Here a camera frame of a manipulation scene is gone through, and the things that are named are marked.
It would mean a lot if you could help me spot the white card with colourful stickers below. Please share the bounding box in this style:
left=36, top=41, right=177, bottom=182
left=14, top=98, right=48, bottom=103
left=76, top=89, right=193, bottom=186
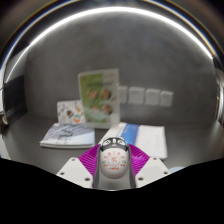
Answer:
left=56, top=99, right=87, bottom=126

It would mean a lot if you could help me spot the white printed computer mouse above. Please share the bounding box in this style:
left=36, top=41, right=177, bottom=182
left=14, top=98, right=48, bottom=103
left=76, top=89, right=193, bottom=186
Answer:
left=98, top=135, right=131, bottom=180

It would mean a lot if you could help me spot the black flat panel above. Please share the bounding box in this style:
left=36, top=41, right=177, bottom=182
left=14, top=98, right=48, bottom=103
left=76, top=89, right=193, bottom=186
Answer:
left=2, top=74, right=28, bottom=118

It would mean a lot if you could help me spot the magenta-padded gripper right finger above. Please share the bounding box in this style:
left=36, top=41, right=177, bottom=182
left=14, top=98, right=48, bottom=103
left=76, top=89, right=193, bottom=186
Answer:
left=127, top=143, right=172, bottom=190

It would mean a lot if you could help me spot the black desk clamp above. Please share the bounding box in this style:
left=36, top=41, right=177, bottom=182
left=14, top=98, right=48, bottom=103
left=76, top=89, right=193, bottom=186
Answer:
left=0, top=111, right=10, bottom=127

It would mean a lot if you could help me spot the green menu sign stand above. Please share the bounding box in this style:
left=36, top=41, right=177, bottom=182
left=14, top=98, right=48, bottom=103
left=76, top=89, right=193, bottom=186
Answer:
left=77, top=68, right=121, bottom=130

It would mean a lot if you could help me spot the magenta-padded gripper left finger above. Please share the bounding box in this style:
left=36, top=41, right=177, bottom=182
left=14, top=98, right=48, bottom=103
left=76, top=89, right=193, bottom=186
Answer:
left=55, top=143, right=101, bottom=190

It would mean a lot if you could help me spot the grey covered book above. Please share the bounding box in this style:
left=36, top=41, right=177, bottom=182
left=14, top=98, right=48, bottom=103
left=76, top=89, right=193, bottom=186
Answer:
left=38, top=122, right=96, bottom=150

